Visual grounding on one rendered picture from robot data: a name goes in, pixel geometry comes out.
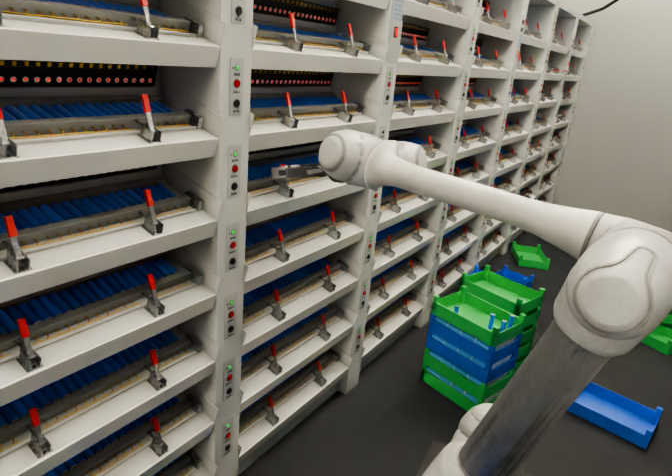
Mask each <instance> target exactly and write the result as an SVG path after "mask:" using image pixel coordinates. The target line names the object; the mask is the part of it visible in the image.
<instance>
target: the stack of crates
mask: <svg viewBox="0 0 672 476"><path fill-rule="evenodd" d="M490 267H491V266H490V265H485V268H484V270H483V271H480V272H477V273H474V274H471V275H468V273H465V272H463V273H462V276H461V281H460V286H459V291H460V290H461V286H462V285H465V286H467V292H468V293H470V294H472V295H474V296H476V297H478V298H480V299H482V300H485V301H487V302H489V303H491V304H493V305H495V306H497V307H499V308H501V309H503V310H505V311H507V312H509V313H511V314H513V315H515V316H518V317H519V316H520V314H521V313H524V314H526V315H527V317H526V321H525V325H524V329H523V333H522V338H521V342H520V346H519V350H518V354H517V359H516V363H515V368H514V371H513V375H514V374H515V373H516V371H517V370H518V369H519V367H520V366H521V364H522V363H523V362H524V360H525V359H526V357H527V356H528V355H529V353H530V351H531V347H532V343H533V338H534V335H535V331H536V326H537V322H538V318H539V314H540V310H541V305H542V302H543V298H544V294H545V290H546V289H544V288H539V292H538V291H536V290H533V289H531V288H529V287H527V286H524V285H522V284H520V283H517V282H515V281H513V280H510V279H508V278H506V277H503V276H501V275H499V274H496V273H494V272H492V271H490Z"/></svg>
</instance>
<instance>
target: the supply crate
mask: <svg viewBox="0 0 672 476"><path fill-rule="evenodd" d="M455 305H458V306H459V311H458V313H456V312H454V306H455ZM431 313H432V314H434V315H436V316H437V317H439V318H441V319H443V320H445V321H446V322H448V323H450V324H452V325H454V326H455V327H457V328H459V329H461V330H463V331H464V332H466V333H468V334H470V335H472V336H473V337H475V338H477V339H479V340H481V341H482V342H484V343H486V344H488V345H490V346H491V347H493V348H494V347H496V346H498V345H500V344H502V343H504V342H506V341H508V340H510V339H512V338H514V337H515V336H517V335H519V334H521V333H523V329H524V325H525V321H526V317H527V315H526V314H524V313H521V314H520V316H519V317H518V316H515V315H514V316H515V318H514V322H513V326H512V327H510V328H508V329H507V326H508V322H509V317H510V315H511V313H509V312H507V311H505V310H503V309H501V308H499V307H497V306H495V305H493V304H491V303H489V302H487V301H485V300H482V299H480V298H478V297H476V296H474V295H472V294H470V293H468V292H467V286H465V285H462V286H461V290H460V291H459V292H457V293H454V294H451V295H448V296H446V297H443V298H440V296H439V295H434V298H433V304H432V310H431ZM491 313H494V314H495V319H494V324H493V328H492V330H490V329H488V323H489V319H490V314H491ZM502 320H506V321H507V323H506V327H505V330H504V331H502V332H500V328H501V327H500V326H501V322H502Z"/></svg>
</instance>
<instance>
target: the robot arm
mask: <svg viewBox="0 0 672 476"><path fill-rule="evenodd" d="M318 158H319V162H318V163H313V164H309V163H308V164H306V165H303V164H302V165H299V164H298V165H286V166H285V167H280V166H279V167H272V168H271V174H272V178H294V177H327V176H328V177H329V178H330V180H331V181H333V182H335V183H340V182H345V183H346V184H348V185H354V186H359V187H363V188H368V189H371V190H377V189H379V188H380V187H382V186H393V187H397V188H400V189H403V190H407V191H410V192H413V193H416V194H419V195H423V196H426V197H429V198H432V199H435V200H438V201H441V202H444V203H447V204H450V205H453V206H456V207H459V208H462V209H465V210H468V211H471V212H474V213H477V214H480V215H483V216H486V217H489V218H492V219H495V220H498V221H501V222H504V223H507V224H510V225H513V226H515V227H518V228H520V229H523V230H525V231H527V232H530V233H532V234H534V235H536V236H538V237H540V238H542V239H543V240H545V241H547V242H549V243H551V244H552V245H554V246H556V247H558V248H559V249H561V250H563V251H564V252H566V253H568V254H569V255H571V256H572V257H574V258H576V259H577V260H578V261H577V263H576V264H575V266H574V267H573V268H572V269H571V271H570V272H569V275H568V276H567V278H566V280H565V282H564V284H563V286H562V288H561V290H560V292H559V294H558V296H557V297H556V299H555V302H554V307H553V311H554V320H553V321H552V323H551V324H550V326H549V327H548V328H547V330H546V331H545V333H544V334H543V335H542V337H541V338H540V339H539V341H538V342H537V344H536V345H535V346H534V348H533V349H532V351H531V352H530V353H529V355H528V356H527V357H526V359H525V360H524V362H523V363H522V364H521V366H520V367H519V369H518V370H517V371H516V373H515V374H514V376H513V377H512V378H511V380H510V381H509V382H508V384H507V385H506V387H505V388H504V389H503V391H502V392H501V394H500V395H499V396H498V398H497V399H496V401H495V402H494V403H493V404H491V403H483V404H480V405H477V406H474V407H472V408H471V409H470V410H469V411H468V412H467V413H466V414H465V415H464V416H463V417H462V419H461V420H460V423H459V426H458V430H456V432H455V434H454V436H453V438H452V440H451V442H450V443H449V444H448V445H447V446H446V447H444V448H443V450H442V451H441V452H440V453H439V454H438V456H437V457H436V458H435V459H434V461H433V462H432V463H431V464H430V465H429V467H428V468H427V469H426V470H425V472H424V473H423V475H422V476H522V475H523V470H524V463H525V460H526V459H527V457H528V456H529V455H530V454H531V453H532V451H533V450H534V449H535V448H536V447H537V445H538V444H539V443H540V442H541V440H542V439H543V438H544V437H545V436H546V434H547V433H548V432H549V431H550V430H551V428H552V427H553V426H554V425H555V424H556V422H557V421H558V420H559V419H560V418H561V416H562V415H563V414H564V413H565V412H566V410H567V409H568V408H569V407H570V406H571V404H572V403H573V402H574V401H575V400H576V398H577V397H578V396H579V395H580V394H581V392H582V391H583V390H584V389H585V388H586V386H587V385H588V384H589V383H590V382H591V380H592V379H593V378H594V377H595V376H596V374H597V373H598V372H599V371H600V370H601V368H602V367H603V366H604V365H605V364H606V362H607V361H608V360H609V359H610V358H611V357H616V356H620V355H623V354H626V353H628V352H629V351H631V350H632V349H633V348H634V347H635V346H636V345H637V344H638V343H640V342H641V341H642V340H643V339H644V338H645V337H646V336H648V335H649V334H650V333H651V332H652V331H654V330H655V329H656V328H657V327H658V326H659V325H660V323H661V322H662V321H663V320H664V319H665V318H666V316H667V315H668V314H669V312H670V311H671V310H672V232H669V231H667V230H664V229H661V228H658V227H656V226H653V225H650V224H647V223H644V222H641V221H637V220H634V219H631V218H627V217H622V216H617V215H612V214H608V213H604V212H600V211H593V210H586V209H578V208H573V207H567V206H561V205H556V204H551V203H546V202H542V201H538V200H534V199H530V198H527V197H523V196H520V195H516V194H513V193H510V192H506V191H503V190H500V189H496V188H493V187H489V186H486V185H482V184H479V183H475V182H472V181H468V180H465V179H461V178H458V177H454V176H451V175H447V174H444V173H441V172H437V171H434V170H430V169H427V158H426V154H425V151H424V149H423V147H422V146H420V145H418V144H414V143H411V142H406V141H396V140H381V139H379V138H378V137H376V136H374V135H371V134H368V133H362V132H359V131H354V130H339V131H335V132H333V133H331V134H329V135H328V136H326V137H325V138H324V140H323V142H322V144H321V146H320V149H319V157H318Z"/></svg>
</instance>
